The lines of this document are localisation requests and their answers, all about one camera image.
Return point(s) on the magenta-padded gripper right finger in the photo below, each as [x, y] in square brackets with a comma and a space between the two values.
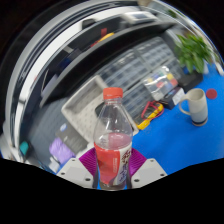
[148, 171]

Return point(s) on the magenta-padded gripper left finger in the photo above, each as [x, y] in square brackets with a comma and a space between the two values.
[75, 170]

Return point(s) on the clear red-capped drink bottle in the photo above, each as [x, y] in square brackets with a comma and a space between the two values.
[113, 150]

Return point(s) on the purple plastic bag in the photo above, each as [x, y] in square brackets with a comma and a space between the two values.
[60, 150]

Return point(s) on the dark grey carton box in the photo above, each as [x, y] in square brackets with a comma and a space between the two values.
[71, 136]

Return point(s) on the white perforated tray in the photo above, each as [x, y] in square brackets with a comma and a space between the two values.
[83, 113]

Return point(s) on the black rectangular case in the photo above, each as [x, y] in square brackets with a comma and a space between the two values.
[99, 108]

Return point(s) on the grey parts drawer cabinet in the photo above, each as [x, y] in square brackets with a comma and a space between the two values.
[136, 98]
[123, 70]
[153, 51]

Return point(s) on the black box with white label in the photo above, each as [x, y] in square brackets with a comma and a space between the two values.
[174, 98]

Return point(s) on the white and grey ceramic mug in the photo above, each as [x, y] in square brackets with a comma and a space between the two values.
[198, 106]

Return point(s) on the black soft pouch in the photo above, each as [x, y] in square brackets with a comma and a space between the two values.
[191, 81]

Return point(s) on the flat round red coaster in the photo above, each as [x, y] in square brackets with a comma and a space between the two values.
[211, 93]

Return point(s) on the dark overhead shelf unit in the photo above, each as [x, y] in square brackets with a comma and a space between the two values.
[83, 56]

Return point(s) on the green potted plant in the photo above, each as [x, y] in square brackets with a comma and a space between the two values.
[193, 53]

